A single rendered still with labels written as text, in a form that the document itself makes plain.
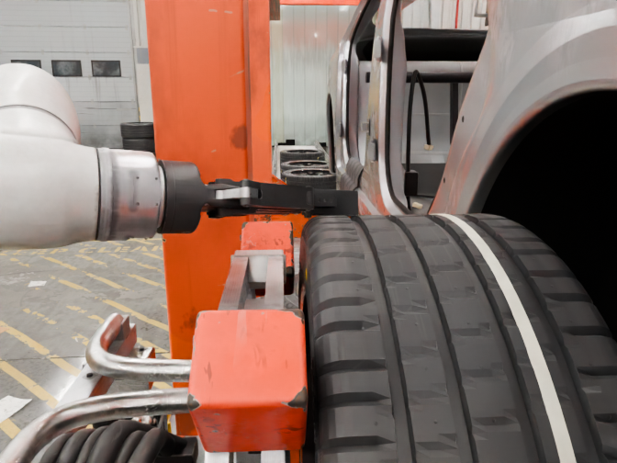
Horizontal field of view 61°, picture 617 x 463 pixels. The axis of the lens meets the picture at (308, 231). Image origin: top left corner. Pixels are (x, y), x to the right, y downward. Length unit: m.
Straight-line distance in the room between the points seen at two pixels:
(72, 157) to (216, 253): 0.51
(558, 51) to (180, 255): 0.68
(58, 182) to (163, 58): 0.49
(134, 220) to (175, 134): 0.45
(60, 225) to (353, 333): 0.27
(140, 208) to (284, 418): 0.25
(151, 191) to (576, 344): 0.38
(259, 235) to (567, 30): 0.45
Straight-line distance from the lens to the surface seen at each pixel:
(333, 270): 0.44
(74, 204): 0.50
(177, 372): 0.63
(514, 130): 0.74
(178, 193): 0.52
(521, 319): 0.44
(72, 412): 0.59
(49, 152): 0.51
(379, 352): 0.39
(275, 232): 0.76
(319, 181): 5.30
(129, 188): 0.50
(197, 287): 1.00
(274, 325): 0.36
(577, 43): 0.62
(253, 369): 0.35
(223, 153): 0.94
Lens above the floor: 1.31
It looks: 15 degrees down
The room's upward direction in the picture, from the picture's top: straight up
